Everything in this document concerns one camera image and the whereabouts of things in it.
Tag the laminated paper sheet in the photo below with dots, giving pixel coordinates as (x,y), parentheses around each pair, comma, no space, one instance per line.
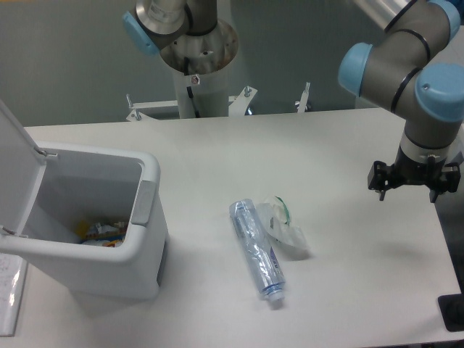
(13,274)

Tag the white metal base bracket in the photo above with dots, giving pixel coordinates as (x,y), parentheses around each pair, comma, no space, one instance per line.
(238,105)

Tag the crushed clear plastic bottle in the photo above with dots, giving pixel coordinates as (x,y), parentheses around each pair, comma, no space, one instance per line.
(259,254)

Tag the colourful trash inside can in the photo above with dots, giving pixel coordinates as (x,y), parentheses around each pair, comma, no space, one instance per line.
(108,234)

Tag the clear plastic wrapper green print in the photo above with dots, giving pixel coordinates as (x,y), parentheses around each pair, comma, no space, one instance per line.
(278,224)

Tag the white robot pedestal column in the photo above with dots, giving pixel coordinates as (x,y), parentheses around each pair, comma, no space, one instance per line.
(202,63)

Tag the black device at table edge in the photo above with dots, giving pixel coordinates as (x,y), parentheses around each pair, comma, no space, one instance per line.
(451,307)

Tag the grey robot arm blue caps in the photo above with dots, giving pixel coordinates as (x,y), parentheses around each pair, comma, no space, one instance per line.
(398,75)

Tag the white trash can open lid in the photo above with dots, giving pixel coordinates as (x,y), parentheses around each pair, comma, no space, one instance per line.
(47,188)

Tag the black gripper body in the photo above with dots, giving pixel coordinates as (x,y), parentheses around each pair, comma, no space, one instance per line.
(407,171)

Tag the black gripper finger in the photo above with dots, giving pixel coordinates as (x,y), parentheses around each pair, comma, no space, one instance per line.
(381,178)
(446,182)

